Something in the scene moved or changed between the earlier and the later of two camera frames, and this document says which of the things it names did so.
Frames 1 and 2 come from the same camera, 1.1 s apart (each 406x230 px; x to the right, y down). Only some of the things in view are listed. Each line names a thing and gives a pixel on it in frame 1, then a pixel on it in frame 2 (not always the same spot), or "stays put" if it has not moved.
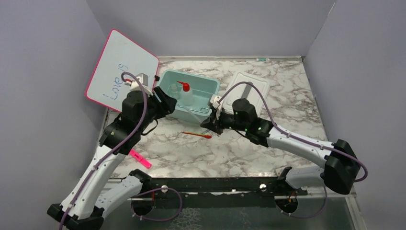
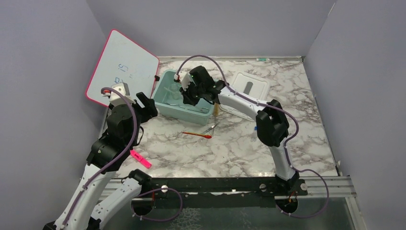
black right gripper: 213,123 to 186,98
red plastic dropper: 199,135 stays put
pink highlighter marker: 140,158 stays put
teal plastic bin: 193,93 stays put
